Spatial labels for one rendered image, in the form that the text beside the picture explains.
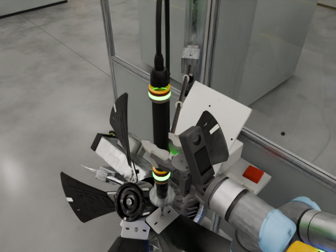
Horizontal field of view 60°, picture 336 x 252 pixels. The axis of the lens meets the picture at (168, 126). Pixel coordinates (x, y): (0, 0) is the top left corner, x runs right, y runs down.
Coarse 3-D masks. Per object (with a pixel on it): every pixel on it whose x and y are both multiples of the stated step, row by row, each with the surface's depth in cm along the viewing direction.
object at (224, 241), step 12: (180, 216) 89; (168, 228) 86; (180, 228) 86; (192, 228) 86; (204, 228) 86; (168, 240) 83; (180, 240) 83; (192, 240) 83; (204, 240) 83; (216, 240) 83; (228, 240) 83
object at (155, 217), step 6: (156, 210) 90; (168, 210) 90; (174, 210) 90; (150, 216) 88; (156, 216) 88; (168, 216) 89; (174, 216) 89; (150, 222) 87; (162, 222) 87; (168, 222) 87; (156, 228) 86; (162, 228) 86
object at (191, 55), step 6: (186, 48) 122; (192, 48) 122; (186, 54) 118; (192, 54) 118; (198, 54) 118; (186, 60) 117; (192, 60) 116; (198, 60) 118; (186, 66) 118; (192, 66) 118; (198, 66) 123; (192, 72) 120
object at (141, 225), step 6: (126, 222) 93; (132, 222) 93; (138, 222) 94; (144, 222) 94; (132, 228) 93; (138, 228) 94; (144, 228) 94; (120, 234) 92; (126, 234) 93; (132, 234) 93; (138, 234) 94; (144, 234) 94
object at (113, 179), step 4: (80, 164) 122; (88, 168) 119; (92, 168) 118; (108, 176) 112; (112, 176) 112; (108, 180) 112; (112, 180) 110; (116, 180) 110; (120, 180) 109; (120, 184) 108
